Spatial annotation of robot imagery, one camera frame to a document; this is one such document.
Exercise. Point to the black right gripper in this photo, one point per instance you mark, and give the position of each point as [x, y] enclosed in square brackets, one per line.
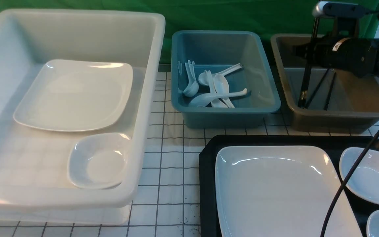
[354, 55]

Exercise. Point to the black chopstick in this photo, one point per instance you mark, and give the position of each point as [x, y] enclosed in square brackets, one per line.
[327, 100]
[308, 103]
[307, 70]

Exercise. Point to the white soup spoon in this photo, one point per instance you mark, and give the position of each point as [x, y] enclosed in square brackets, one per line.
[204, 99]

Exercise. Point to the white rice plate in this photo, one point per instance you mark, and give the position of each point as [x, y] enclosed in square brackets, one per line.
[273, 191]

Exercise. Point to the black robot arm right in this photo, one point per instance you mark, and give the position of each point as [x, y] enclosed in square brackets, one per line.
[357, 56]

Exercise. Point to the white square plate in bin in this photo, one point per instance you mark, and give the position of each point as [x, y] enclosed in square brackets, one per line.
[76, 96]

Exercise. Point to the brown plastic bin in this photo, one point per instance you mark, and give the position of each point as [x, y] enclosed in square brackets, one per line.
[354, 103]

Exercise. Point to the black serving tray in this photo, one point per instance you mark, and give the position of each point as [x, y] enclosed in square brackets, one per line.
[332, 145]

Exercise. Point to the green cloth backdrop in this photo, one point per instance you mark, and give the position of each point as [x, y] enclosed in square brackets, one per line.
[263, 17]

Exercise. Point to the white spoon centre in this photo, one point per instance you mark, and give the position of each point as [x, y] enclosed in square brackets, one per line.
[220, 84]

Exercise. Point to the blue plastic bin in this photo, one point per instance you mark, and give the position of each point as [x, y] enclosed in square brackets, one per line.
[215, 51]

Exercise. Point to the white spoon left pair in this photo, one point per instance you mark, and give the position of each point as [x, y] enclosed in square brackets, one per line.
[193, 85]

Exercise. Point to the small white bowl in bin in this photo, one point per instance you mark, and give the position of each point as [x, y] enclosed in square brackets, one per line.
[98, 161]

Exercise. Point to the large white plastic bin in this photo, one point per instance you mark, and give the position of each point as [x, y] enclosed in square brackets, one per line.
[33, 163]

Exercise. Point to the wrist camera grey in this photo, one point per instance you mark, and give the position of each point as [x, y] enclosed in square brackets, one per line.
[331, 9]

